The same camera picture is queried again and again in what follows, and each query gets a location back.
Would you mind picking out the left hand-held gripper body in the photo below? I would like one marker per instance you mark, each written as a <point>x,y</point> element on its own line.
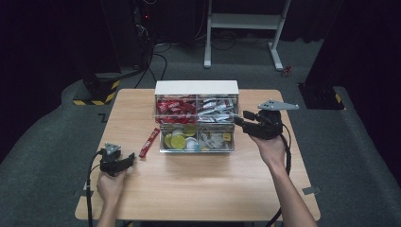
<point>110,160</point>

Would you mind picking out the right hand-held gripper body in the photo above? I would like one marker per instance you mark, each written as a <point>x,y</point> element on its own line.
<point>268,126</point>

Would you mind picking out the red stick packet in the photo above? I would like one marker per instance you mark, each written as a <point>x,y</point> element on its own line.
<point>149,142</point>

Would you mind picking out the clear high drawer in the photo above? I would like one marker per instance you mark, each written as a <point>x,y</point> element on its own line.
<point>196,107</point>

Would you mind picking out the clear low drawer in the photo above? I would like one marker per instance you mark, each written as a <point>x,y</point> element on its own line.
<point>197,150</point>

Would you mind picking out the clear compartment organizer box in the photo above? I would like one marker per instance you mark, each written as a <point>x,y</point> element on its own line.
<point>195,87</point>

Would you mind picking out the person's right hand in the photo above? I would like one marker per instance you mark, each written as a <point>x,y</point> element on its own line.
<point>271,151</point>

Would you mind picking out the person's left hand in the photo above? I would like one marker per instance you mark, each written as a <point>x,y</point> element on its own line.
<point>110,187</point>

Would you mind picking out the pile of silver packets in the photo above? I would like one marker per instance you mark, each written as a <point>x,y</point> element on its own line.
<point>217,110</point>

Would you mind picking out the heap of clear sachets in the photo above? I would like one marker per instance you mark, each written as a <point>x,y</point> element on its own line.
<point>214,140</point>

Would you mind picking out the heap of green capsules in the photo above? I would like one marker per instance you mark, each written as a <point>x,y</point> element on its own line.
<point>178,141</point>

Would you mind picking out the small red floor object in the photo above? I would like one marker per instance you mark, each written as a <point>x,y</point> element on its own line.
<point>286,71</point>

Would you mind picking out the black floor base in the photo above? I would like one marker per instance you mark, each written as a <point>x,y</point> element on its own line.
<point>320,96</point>

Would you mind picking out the pile of red packets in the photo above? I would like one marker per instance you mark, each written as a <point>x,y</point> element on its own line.
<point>175,110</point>

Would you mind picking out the black yellow striped base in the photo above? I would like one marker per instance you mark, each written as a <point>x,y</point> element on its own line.
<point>97,91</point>

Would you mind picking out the grey tape piece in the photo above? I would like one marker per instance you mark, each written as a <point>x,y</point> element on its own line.
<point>311,190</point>

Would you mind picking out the white metal stand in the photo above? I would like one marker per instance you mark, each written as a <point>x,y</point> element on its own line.
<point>242,20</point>

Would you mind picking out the dark equipment rack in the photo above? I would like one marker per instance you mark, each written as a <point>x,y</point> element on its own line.
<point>126,31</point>

